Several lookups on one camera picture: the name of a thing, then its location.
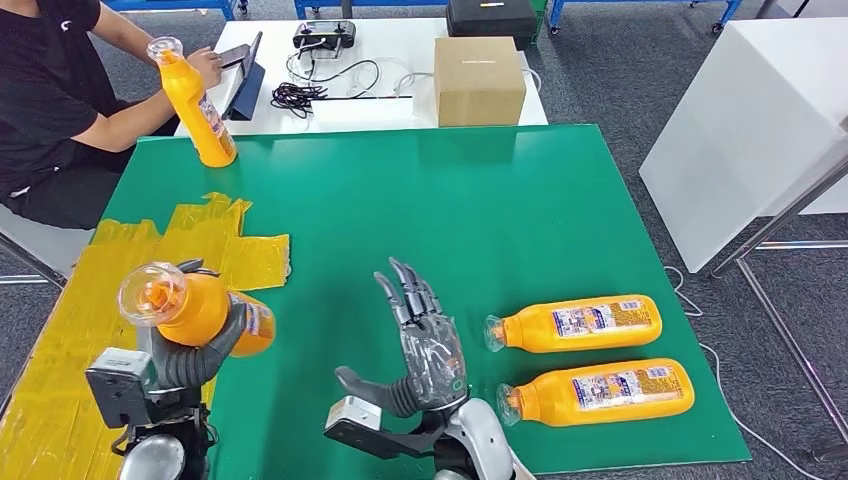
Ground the metal stand frame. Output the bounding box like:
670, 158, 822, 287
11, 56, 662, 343
712, 115, 848, 465

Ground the brown cardboard box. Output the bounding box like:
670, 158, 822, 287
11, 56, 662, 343
434, 36, 528, 128

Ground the tablet in blue case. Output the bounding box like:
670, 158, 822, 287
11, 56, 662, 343
221, 31, 266, 123

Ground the white desk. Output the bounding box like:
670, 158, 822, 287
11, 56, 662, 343
174, 17, 550, 138

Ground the black remote controller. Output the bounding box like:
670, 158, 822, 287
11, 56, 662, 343
292, 20, 357, 52

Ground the green plastic crate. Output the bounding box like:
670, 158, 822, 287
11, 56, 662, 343
528, 0, 551, 46

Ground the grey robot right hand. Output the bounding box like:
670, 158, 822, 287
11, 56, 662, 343
334, 256, 468, 419

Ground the white cable on desk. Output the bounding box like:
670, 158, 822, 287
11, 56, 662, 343
394, 66, 543, 98

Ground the black smartphone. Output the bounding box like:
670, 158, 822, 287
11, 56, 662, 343
217, 43, 252, 70

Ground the person's left hand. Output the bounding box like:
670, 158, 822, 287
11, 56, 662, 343
187, 47, 225, 91

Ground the blue metal rack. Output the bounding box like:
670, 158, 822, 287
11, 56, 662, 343
294, 0, 452, 22
105, 0, 252, 22
548, 0, 747, 36

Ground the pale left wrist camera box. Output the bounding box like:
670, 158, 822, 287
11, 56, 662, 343
86, 347, 157, 431

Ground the grey chair seat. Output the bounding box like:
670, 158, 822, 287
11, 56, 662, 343
0, 203, 94, 290

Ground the person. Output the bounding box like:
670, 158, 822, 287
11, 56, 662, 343
0, 0, 227, 230

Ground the white block table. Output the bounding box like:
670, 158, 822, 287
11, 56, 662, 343
639, 17, 848, 275

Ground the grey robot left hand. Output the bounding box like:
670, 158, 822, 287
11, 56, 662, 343
142, 258, 250, 392

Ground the white floor cable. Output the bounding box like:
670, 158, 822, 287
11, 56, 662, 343
664, 266, 823, 480

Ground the orange detergent bottle clear cap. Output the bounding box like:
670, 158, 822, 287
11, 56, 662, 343
117, 261, 278, 359
496, 358, 696, 429
146, 36, 238, 169
483, 294, 664, 354

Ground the black cable bundle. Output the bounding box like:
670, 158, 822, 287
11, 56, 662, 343
270, 58, 382, 121

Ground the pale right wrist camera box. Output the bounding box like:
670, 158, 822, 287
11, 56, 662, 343
323, 396, 445, 460

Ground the black hard case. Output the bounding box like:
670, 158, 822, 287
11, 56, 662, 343
445, 0, 539, 52

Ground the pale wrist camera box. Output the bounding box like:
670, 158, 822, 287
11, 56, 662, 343
86, 347, 157, 431
323, 396, 445, 460

